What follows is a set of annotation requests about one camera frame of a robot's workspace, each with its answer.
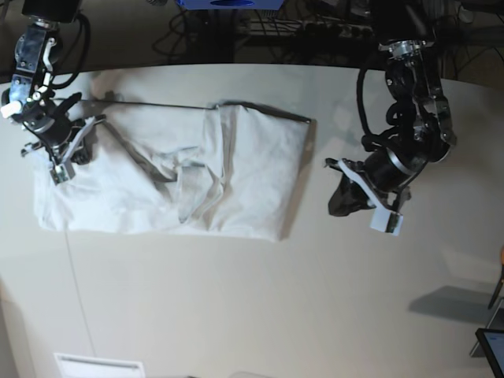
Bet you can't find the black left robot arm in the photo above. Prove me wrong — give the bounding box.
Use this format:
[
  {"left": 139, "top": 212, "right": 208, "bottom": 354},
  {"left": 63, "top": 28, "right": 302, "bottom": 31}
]
[{"left": 328, "top": 1, "right": 457, "bottom": 217}]

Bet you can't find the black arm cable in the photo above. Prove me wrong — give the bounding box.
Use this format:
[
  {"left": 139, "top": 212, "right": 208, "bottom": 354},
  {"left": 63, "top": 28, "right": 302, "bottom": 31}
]
[
  {"left": 50, "top": 13, "right": 91, "bottom": 90},
  {"left": 356, "top": 50, "right": 398, "bottom": 153}
]

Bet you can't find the blue box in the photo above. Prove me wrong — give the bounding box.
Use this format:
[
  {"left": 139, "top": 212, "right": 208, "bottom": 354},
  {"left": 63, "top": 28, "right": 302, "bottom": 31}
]
[{"left": 176, "top": 0, "right": 284, "bottom": 10}]

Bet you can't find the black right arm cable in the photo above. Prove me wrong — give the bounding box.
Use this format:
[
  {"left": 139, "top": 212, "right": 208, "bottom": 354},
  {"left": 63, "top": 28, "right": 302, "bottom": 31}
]
[{"left": 50, "top": 13, "right": 91, "bottom": 90}]

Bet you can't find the white T-shirt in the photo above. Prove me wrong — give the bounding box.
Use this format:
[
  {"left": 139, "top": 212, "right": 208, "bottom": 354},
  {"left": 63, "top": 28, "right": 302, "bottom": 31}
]
[{"left": 31, "top": 72, "right": 316, "bottom": 243}]

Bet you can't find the white paper sheet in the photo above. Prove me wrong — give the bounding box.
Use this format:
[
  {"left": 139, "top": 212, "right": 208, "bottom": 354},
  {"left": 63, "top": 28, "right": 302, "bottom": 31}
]
[{"left": 54, "top": 353, "right": 146, "bottom": 378}]

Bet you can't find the black tablet stand leg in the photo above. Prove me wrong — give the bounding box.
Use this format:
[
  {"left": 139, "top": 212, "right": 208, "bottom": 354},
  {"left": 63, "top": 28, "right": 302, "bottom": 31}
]
[{"left": 487, "top": 265, "right": 504, "bottom": 309}]

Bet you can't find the black tablet screen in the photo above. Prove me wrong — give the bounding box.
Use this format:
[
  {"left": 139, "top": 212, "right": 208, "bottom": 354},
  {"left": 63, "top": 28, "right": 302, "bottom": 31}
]
[{"left": 476, "top": 328, "right": 503, "bottom": 378}]

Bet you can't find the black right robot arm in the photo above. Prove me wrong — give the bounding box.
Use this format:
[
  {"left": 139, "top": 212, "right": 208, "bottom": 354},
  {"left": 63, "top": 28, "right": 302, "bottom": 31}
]
[{"left": 1, "top": 1, "right": 91, "bottom": 166}]

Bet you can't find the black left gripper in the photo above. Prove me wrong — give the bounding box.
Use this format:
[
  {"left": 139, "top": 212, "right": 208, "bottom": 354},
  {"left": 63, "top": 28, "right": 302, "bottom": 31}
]
[{"left": 328, "top": 150, "right": 426, "bottom": 217}]

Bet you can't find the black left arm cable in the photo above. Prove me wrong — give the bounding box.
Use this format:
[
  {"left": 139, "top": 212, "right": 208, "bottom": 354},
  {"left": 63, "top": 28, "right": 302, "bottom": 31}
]
[{"left": 356, "top": 50, "right": 398, "bottom": 153}]

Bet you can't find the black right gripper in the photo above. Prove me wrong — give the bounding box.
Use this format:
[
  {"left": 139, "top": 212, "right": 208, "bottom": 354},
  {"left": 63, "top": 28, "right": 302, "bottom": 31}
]
[{"left": 15, "top": 92, "right": 92, "bottom": 165}]

